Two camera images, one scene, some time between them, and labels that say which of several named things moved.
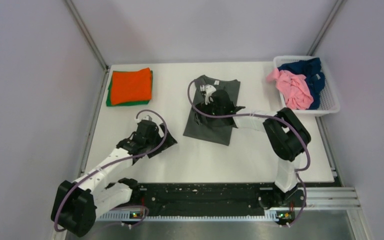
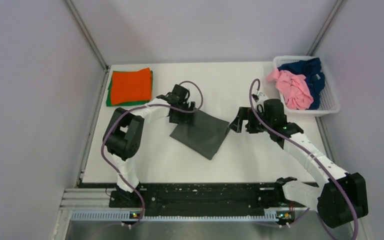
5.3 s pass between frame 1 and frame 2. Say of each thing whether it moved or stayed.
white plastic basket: stayed
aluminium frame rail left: stayed
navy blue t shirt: stayed
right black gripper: moved
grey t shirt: moved
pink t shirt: stayed
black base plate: stayed
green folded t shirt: stayed
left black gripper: moved
